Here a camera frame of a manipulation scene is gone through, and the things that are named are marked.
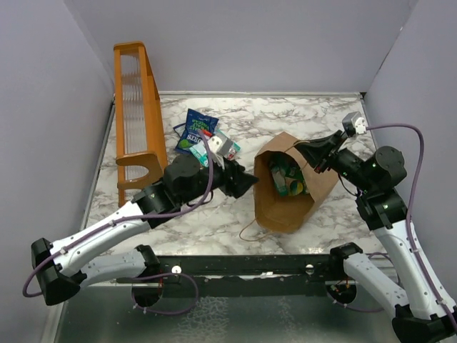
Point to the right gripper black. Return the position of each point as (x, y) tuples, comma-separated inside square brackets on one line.
[(315, 151)]

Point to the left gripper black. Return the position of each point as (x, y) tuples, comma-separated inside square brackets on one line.
[(234, 179)]

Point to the green yellow snack packet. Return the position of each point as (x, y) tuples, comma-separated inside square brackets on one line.
[(288, 179)]

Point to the brown paper bag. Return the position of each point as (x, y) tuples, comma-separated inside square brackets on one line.
[(286, 215)]

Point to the blue Burts crisps packet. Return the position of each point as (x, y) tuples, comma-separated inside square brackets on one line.
[(195, 121)]

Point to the dark blue snack packet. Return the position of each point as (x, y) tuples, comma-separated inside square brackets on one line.
[(180, 129)]

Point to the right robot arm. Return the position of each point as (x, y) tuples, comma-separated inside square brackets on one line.
[(420, 309)]

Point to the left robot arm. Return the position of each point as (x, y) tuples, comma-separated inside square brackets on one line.
[(66, 265)]

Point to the orange wooden rack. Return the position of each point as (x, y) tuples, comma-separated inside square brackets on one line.
[(141, 154)]

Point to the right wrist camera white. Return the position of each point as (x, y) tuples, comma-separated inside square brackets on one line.
[(354, 124)]

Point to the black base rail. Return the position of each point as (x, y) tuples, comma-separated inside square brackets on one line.
[(311, 275)]

